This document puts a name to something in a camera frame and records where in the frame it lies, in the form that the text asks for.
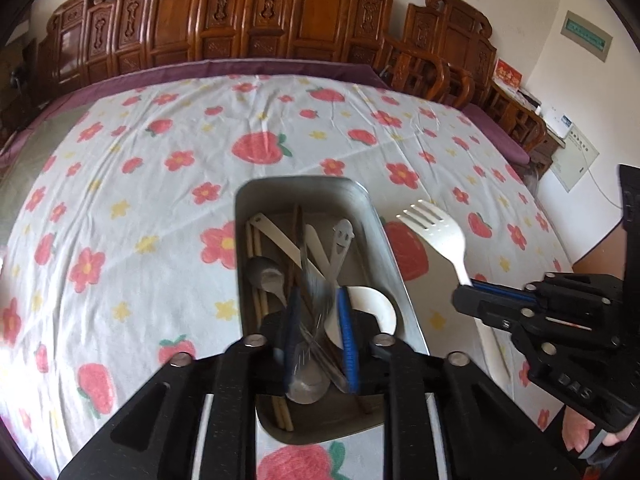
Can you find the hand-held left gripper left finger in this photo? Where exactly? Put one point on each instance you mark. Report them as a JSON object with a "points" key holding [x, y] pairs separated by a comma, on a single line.
{"points": [[292, 340]]}

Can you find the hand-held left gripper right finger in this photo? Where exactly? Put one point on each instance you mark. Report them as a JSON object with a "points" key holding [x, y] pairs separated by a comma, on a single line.
{"points": [[347, 330]]}

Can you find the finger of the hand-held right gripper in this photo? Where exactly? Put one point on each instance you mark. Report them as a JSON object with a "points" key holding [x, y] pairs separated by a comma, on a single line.
{"points": [[490, 310], [575, 290]]}

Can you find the rectangular metal tray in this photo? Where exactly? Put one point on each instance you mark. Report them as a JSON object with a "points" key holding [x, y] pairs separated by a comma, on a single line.
{"points": [[365, 240]]}

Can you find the dark brown chopstick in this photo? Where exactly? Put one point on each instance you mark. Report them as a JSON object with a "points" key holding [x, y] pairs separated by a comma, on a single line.
{"points": [[298, 240]]}

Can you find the person's right hand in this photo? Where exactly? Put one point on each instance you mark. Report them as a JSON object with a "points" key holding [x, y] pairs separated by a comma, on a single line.
{"points": [[575, 430]]}

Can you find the white electrical box door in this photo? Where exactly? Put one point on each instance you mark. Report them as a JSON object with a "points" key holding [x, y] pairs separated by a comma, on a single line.
{"points": [[577, 160]]}

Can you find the wooden side table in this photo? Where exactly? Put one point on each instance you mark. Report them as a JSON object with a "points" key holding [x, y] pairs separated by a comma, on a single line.
{"points": [[547, 152]]}

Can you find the white desk device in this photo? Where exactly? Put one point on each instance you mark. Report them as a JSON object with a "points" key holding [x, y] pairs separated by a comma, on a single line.
{"points": [[557, 122]]}

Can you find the purple armchair cushion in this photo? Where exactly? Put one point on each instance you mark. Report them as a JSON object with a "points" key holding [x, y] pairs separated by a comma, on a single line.
{"points": [[495, 130]]}

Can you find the tissue box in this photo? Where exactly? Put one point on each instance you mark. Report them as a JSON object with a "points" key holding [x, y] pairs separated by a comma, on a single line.
{"points": [[529, 99]]}

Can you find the floral strawberry tablecloth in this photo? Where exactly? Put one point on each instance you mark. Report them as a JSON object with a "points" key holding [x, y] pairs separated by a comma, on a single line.
{"points": [[150, 185]]}

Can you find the red desk calendar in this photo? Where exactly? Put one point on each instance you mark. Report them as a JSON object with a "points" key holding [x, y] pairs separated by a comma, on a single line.
{"points": [[507, 72]]}

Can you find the carved wooden armchair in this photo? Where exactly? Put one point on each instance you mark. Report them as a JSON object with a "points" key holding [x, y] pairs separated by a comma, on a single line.
{"points": [[450, 35]]}

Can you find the carved wooden sofa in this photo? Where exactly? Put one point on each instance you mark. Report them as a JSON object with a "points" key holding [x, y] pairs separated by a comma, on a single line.
{"points": [[225, 10]]}

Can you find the grey wall panel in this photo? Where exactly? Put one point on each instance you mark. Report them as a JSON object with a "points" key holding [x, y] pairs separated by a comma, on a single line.
{"points": [[586, 36]]}

